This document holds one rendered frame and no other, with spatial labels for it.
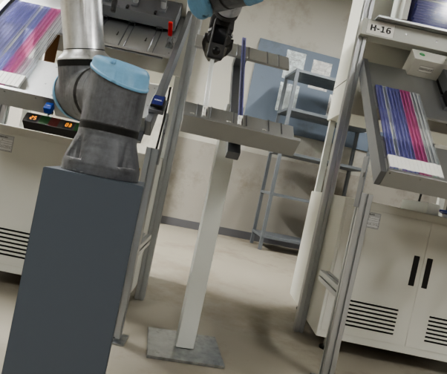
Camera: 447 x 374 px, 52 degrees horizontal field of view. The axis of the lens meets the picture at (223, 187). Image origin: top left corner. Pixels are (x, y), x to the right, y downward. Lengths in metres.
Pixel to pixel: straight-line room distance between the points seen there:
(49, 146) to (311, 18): 3.78
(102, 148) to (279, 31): 4.28
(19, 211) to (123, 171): 1.09
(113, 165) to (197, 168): 3.85
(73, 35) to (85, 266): 0.48
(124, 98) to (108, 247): 0.28
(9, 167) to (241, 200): 3.19
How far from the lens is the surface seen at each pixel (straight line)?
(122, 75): 0.90
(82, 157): 0.89
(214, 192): 1.52
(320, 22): 5.22
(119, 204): 0.86
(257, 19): 5.03
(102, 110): 0.90
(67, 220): 0.87
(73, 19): 1.05
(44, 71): 1.71
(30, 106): 1.63
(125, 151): 0.90
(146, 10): 1.94
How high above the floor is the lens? 0.60
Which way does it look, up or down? 1 degrees down
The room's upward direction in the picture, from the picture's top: 12 degrees clockwise
